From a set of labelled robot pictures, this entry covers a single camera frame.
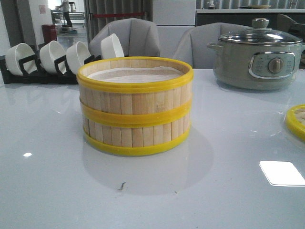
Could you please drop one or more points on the bamboo steamer basket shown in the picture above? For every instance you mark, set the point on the bamboo steamer basket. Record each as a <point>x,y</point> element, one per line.
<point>134,105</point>
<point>141,141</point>

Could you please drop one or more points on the yellow woven steamer lid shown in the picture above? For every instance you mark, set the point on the yellow woven steamer lid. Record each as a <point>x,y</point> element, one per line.
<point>295,121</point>

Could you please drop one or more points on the grey chair left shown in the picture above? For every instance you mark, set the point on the grey chair left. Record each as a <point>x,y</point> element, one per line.
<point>137,37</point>

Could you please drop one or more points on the grey chair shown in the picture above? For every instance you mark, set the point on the grey chair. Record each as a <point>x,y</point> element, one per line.
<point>192,47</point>
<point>137,37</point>

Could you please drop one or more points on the white bowl right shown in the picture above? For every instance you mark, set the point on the white bowl right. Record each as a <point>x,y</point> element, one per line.
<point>111,47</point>

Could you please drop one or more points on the white bowl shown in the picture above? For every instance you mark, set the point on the white bowl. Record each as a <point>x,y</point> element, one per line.
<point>76,55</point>
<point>49,53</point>
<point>14,54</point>
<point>111,47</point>

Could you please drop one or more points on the grey chair right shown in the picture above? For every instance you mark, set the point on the grey chair right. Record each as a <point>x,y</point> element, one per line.
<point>192,47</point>

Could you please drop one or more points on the white cabinet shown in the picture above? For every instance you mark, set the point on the white cabinet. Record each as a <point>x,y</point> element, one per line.
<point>173,18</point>

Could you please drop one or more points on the grey electric cooking pot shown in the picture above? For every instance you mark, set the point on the grey electric cooking pot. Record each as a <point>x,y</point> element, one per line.
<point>257,67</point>

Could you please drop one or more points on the black dish rack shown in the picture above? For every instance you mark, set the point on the black dish rack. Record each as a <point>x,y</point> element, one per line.
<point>33,71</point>

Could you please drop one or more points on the red bin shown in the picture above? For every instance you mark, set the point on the red bin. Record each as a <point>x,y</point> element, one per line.
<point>49,33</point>

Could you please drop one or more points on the grey counter shelf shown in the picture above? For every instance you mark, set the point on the grey counter shelf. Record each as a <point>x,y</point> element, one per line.
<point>245,16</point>

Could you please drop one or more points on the glass pot lid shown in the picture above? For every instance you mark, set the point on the glass pot lid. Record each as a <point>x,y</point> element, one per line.
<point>260,34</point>

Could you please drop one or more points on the person in background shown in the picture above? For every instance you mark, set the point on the person in background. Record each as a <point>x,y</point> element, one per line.
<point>66,10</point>

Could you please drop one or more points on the white bowl far left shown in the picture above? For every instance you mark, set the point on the white bowl far left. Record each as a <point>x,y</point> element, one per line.
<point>14,54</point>

